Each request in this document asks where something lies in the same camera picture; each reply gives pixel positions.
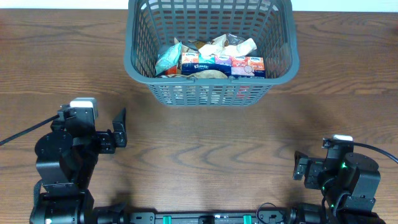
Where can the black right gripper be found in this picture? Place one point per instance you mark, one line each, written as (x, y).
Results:
(314, 166)

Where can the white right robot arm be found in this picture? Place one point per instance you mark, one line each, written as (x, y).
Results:
(348, 182)

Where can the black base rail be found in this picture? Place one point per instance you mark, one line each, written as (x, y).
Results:
(264, 216)

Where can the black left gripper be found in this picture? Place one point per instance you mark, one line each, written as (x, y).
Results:
(106, 145)

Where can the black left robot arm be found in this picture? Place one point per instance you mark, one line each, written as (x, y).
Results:
(66, 158)

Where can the teal snack packet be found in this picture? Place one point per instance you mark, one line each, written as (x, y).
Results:
(169, 58)

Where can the beige nut snack bag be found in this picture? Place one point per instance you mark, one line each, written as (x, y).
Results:
(199, 75)

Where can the beige rice bag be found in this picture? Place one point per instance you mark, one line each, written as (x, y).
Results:
(186, 46)

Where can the grey plastic basket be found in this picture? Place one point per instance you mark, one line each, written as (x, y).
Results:
(153, 26)

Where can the blue tissue multipack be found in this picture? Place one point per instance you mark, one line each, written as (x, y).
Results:
(247, 67)

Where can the orange spaghetti packet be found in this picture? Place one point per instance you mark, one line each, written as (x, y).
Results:
(172, 71)

